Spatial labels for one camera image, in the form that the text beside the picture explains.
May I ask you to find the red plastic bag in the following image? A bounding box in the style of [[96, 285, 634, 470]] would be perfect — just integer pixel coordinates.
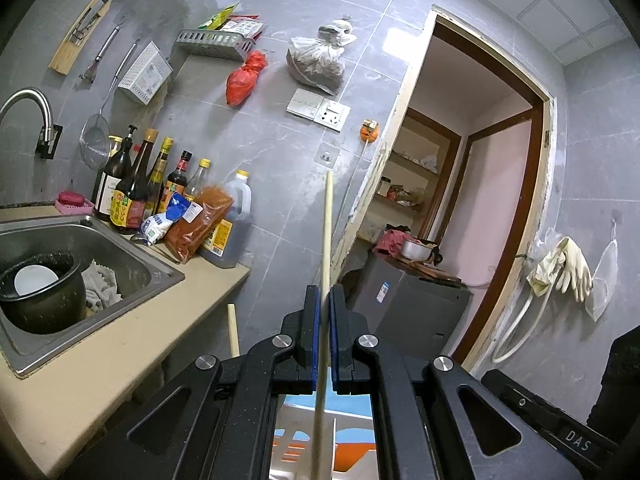
[[226, 51, 269, 107]]

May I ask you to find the small white wall basket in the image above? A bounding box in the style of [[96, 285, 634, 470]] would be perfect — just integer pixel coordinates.
[[117, 41, 173, 106]]

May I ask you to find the chrome faucet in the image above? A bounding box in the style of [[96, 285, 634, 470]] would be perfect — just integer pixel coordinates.
[[0, 88, 55, 143]]

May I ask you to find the soy sauce bottle red cap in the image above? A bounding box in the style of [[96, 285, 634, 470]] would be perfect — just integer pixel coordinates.
[[162, 150, 193, 206]]

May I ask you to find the wooden cutting board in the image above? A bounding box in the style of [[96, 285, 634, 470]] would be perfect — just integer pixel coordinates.
[[395, 257, 463, 286]]

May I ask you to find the white mesh bag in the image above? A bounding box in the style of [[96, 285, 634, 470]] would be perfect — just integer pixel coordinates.
[[585, 239, 619, 322]]

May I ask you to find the dark pump bottle white label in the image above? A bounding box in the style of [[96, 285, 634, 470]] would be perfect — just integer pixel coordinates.
[[92, 125, 138, 222]]

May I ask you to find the clear bag of dried food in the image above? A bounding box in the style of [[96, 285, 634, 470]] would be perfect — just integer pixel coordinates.
[[286, 18, 358, 96]]

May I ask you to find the metal mesh strainer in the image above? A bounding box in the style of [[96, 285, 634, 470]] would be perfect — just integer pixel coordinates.
[[80, 40, 141, 170]]

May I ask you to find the white bowl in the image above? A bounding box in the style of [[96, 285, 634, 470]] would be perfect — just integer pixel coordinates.
[[14, 264, 58, 297]]

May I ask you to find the striped blanket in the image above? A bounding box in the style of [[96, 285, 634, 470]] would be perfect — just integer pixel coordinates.
[[327, 427, 377, 473]]

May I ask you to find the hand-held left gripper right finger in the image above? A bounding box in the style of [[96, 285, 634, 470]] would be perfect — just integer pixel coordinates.
[[327, 285, 583, 480]]

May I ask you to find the metal pot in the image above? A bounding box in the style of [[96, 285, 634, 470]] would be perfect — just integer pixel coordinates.
[[401, 238, 436, 262]]

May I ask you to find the dark bottle yellow red label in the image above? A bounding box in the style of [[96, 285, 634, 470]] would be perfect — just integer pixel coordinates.
[[110, 129, 160, 233]]

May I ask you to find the red white seasoning packet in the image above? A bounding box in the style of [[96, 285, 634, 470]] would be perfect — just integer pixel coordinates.
[[217, 14, 266, 41]]

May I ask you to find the white dishcloth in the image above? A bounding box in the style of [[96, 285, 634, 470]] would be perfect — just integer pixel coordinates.
[[80, 260, 124, 316]]

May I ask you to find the brown bottle yellow cap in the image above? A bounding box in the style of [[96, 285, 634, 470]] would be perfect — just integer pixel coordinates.
[[147, 136, 176, 216]]

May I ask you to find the wooden door frame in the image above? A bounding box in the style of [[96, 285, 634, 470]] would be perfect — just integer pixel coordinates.
[[330, 4, 557, 366]]

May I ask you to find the pair of cream rubber gloves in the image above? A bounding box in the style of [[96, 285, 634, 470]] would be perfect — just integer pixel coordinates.
[[530, 236, 593, 303]]

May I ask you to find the white hose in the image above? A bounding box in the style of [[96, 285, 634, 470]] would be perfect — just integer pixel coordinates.
[[490, 270, 556, 365]]

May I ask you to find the cooking oil jug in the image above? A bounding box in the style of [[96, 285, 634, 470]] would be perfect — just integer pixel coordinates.
[[200, 170, 252, 269]]

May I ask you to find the blue packet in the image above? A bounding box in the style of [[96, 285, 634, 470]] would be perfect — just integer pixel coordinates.
[[167, 192, 193, 223]]

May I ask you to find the white plastic utensil holder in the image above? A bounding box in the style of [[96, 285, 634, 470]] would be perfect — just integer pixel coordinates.
[[270, 394, 378, 480]]

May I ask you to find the black wall outlet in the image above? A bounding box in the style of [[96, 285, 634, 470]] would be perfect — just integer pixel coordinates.
[[36, 123, 64, 160]]

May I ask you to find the wooden shelf unit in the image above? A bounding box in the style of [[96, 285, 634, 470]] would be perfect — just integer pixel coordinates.
[[357, 110, 463, 241]]

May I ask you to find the white wall switch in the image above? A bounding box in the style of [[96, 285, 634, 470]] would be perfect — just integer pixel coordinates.
[[286, 88, 326, 120]]

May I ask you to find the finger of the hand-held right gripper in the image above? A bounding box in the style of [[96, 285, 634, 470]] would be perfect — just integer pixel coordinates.
[[481, 369, 563, 433]]

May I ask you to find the white cable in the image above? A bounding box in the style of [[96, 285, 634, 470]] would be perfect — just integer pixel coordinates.
[[334, 141, 373, 242]]

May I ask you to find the white blue salt bag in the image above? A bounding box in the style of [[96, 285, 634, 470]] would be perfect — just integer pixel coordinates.
[[140, 212, 173, 246]]

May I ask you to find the beige kitchen counter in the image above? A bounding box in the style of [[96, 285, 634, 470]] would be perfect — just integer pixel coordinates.
[[0, 205, 251, 478]]

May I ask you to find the grey wall rack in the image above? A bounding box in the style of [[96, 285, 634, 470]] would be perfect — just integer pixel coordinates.
[[172, 29, 253, 62]]

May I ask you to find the pink red cloth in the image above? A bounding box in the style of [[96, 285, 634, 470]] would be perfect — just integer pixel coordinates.
[[375, 227, 413, 258]]

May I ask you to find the person's right forearm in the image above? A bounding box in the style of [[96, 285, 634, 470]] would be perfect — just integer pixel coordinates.
[[587, 325, 640, 431]]

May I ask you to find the grey washing machine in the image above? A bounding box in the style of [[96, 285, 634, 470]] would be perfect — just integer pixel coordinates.
[[345, 251, 473, 358]]

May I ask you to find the white wall socket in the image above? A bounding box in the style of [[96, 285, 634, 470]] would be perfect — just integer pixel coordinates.
[[314, 100, 352, 132]]

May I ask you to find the stainless steel sink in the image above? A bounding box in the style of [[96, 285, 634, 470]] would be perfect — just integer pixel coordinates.
[[0, 214, 186, 378]]

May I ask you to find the red chili powder bag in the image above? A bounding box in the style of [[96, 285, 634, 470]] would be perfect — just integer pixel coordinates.
[[164, 185, 235, 264]]

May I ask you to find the black pot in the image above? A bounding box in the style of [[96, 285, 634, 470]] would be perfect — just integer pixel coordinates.
[[0, 252, 88, 336]]

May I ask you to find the hanging metal peeler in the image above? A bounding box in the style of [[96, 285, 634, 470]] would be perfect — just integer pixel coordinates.
[[79, 25, 126, 83]]

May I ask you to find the clear bottle yellow cap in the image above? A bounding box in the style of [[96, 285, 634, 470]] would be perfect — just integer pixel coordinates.
[[182, 158, 212, 201]]

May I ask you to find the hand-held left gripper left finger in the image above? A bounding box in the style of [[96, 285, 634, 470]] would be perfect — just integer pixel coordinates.
[[65, 285, 321, 480]]

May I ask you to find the green yellow seasoning packet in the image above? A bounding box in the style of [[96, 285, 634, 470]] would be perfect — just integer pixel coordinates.
[[197, 2, 241, 31]]

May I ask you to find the wooden wall knife holder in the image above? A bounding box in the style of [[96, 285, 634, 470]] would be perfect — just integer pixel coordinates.
[[48, 0, 146, 76]]

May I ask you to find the pink soap tray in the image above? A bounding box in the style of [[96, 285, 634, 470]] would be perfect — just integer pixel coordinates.
[[55, 190, 96, 216]]

